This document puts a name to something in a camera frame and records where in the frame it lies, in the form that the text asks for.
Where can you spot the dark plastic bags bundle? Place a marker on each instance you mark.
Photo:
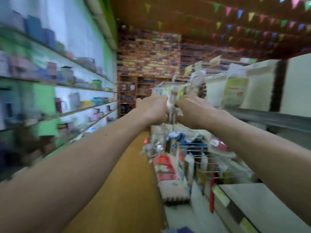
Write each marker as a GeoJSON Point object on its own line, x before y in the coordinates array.
{"type": "Point", "coordinates": [182, 230]}

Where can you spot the red mesh bag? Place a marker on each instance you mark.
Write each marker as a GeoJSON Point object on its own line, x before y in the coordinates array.
{"type": "Point", "coordinates": [165, 167]}

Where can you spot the person's right forearm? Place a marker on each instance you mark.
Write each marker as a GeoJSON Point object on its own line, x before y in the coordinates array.
{"type": "Point", "coordinates": [267, 162]}

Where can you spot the person's left hand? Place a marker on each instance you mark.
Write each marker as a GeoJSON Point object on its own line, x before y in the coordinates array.
{"type": "Point", "coordinates": [153, 110]}

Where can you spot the person's left forearm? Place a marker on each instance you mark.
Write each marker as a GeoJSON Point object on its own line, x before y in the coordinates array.
{"type": "Point", "coordinates": [63, 186]}

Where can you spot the person's right hand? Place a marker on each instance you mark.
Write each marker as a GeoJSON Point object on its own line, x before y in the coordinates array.
{"type": "Point", "coordinates": [197, 113]}

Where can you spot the hanging packaged goods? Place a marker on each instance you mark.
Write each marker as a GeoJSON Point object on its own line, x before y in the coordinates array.
{"type": "Point", "coordinates": [235, 87]}

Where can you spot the metal store shelving unit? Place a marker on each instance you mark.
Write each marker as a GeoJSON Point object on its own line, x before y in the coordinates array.
{"type": "Point", "coordinates": [296, 85]}

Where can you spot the white textured pack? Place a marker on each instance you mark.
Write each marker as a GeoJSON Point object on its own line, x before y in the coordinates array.
{"type": "Point", "coordinates": [172, 191]}

